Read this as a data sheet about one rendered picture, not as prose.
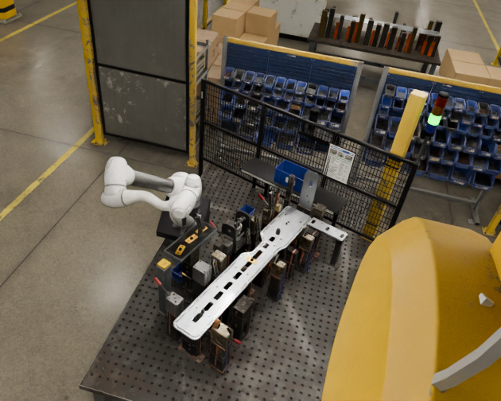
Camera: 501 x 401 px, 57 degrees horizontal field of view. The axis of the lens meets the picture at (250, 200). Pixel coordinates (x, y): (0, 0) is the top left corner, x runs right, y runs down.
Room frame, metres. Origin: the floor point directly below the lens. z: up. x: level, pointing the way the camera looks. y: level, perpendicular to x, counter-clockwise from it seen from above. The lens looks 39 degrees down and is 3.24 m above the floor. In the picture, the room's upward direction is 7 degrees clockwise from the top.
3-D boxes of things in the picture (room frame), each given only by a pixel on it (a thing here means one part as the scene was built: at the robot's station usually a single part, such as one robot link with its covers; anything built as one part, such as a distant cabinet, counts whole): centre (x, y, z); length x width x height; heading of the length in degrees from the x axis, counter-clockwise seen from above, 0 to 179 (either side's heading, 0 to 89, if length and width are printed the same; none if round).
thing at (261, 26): (7.37, 0.38, 0.52); 1.20 x 0.80 x 1.05; 167
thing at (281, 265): (2.09, -0.24, 0.87); 0.12 x 0.09 x 0.35; 61
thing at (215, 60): (6.00, 0.71, 0.52); 1.21 x 0.81 x 1.05; 174
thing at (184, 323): (2.10, -0.06, 1.00); 1.38 x 0.22 x 0.02; 151
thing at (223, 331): (1.52, 0.06, 0.88); 0.15 x 0.11 x 0.36; 61
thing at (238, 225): (2.31, 0.07, 0.94); 0.18 x 0.13 x 0.49; 151
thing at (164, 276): (1.86, 0.47, 0.92); 0.08 x 0.08 x 0.44; 61
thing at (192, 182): (2.08, 0.35, 1.59); 0.13 x 0.11 x 0.16; 171
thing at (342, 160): (2.97, -0.64, 1.30); 0.23 x 0.02 x 0.31; 61
